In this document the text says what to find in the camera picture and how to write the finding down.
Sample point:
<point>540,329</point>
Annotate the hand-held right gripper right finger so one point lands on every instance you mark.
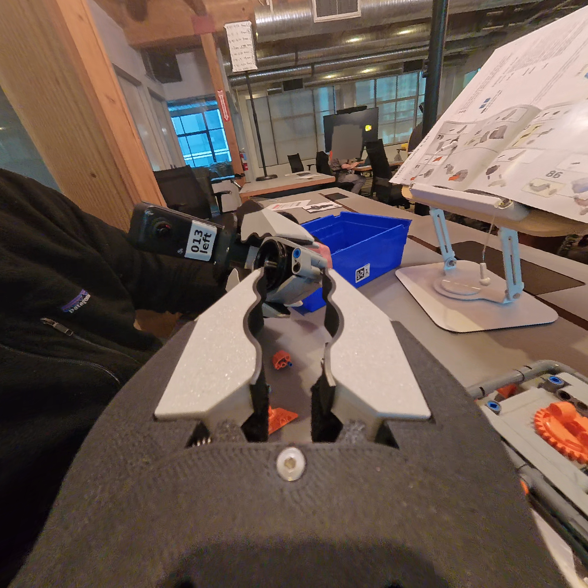
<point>372,363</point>

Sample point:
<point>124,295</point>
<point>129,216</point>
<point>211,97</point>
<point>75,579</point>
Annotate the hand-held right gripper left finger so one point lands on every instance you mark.
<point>216,363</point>

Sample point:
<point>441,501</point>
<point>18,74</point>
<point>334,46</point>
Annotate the wooden office table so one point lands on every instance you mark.
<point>285,183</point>

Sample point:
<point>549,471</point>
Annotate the orange toy bracket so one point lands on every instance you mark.
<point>281,360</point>

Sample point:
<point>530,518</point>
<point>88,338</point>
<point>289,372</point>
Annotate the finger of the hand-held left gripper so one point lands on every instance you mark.
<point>232,282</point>
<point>280,229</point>

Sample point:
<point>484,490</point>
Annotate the white vent grille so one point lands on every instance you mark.
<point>335,8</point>

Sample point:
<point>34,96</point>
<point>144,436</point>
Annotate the red fire extinguisher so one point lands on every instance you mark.
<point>243,160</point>

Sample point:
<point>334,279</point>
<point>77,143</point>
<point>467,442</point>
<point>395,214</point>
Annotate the orange studded toy piece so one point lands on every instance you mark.
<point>281,418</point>

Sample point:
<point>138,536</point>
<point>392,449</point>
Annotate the grey orange toy tracked robot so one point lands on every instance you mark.
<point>542,413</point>

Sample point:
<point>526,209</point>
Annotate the paper flip chart on stand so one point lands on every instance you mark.
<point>241,46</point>

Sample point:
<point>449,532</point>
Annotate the grey toy motor block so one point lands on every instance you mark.
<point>294,268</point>

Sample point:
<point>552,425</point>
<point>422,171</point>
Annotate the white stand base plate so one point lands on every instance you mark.
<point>482,303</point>

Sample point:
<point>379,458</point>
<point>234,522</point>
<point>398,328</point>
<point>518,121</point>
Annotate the wooden post with red sign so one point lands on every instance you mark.
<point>220,92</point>

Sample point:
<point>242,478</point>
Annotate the black monitor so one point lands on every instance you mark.
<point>349,115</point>

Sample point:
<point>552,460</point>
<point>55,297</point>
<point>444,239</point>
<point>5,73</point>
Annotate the black steel pole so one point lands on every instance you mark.
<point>434,69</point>

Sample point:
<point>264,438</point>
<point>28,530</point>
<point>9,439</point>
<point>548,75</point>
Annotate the black office chair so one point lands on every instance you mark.
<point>183,188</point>
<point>295,163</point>
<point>381,170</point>

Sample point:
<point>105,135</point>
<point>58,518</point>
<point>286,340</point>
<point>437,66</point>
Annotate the printed paper sheet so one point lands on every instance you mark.
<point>289,205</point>
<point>324,207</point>

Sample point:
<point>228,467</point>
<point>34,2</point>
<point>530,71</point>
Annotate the person's left hand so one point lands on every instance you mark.
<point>321,251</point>

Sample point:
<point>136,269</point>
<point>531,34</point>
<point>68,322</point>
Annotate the black fleece jacket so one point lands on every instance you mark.
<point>55,344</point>

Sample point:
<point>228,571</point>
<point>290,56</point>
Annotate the open instruction booklet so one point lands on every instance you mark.
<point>519,115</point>

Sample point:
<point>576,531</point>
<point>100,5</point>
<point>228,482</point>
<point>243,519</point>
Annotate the large wooden column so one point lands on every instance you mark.
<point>69,92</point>

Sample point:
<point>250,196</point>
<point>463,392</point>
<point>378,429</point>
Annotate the blue bin with white tag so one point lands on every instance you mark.
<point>363,248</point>

